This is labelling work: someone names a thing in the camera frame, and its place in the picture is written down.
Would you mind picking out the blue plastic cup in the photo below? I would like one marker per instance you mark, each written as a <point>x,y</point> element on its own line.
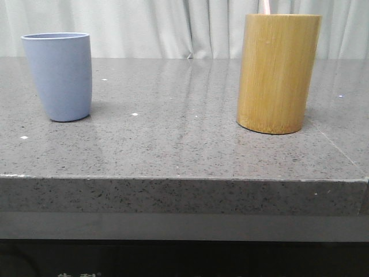
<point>61,66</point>

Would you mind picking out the bamboo cylindrical holder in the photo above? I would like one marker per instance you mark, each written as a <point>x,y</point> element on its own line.
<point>277,62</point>

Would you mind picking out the white curtain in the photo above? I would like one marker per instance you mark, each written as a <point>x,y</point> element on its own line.
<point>178,29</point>

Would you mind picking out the pink chopstick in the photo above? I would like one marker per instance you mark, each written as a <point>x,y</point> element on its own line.
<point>266,6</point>

